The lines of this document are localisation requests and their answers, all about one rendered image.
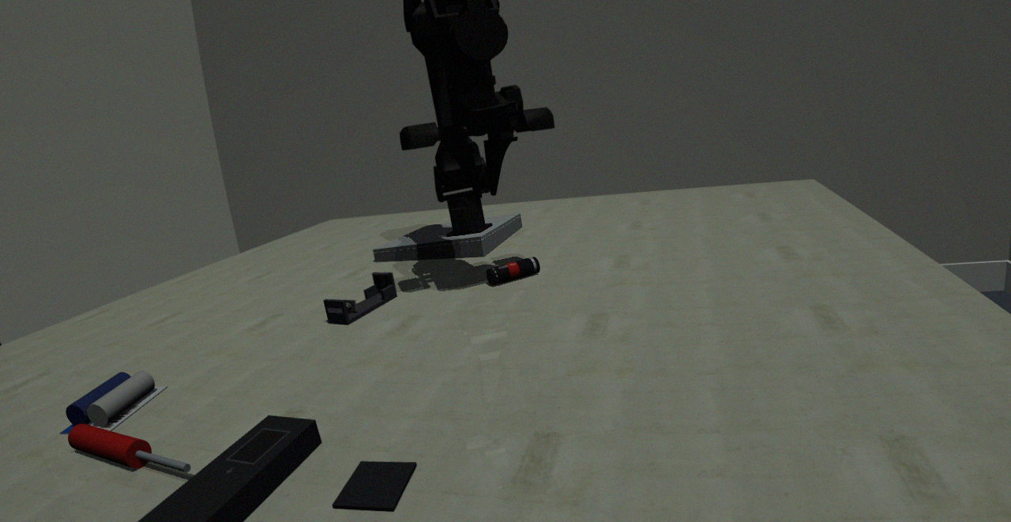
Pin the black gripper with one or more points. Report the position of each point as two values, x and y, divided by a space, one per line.
455 139

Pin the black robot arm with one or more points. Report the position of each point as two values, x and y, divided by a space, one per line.
453 36

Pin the red-handled screwdriver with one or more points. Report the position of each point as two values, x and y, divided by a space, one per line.
125 450

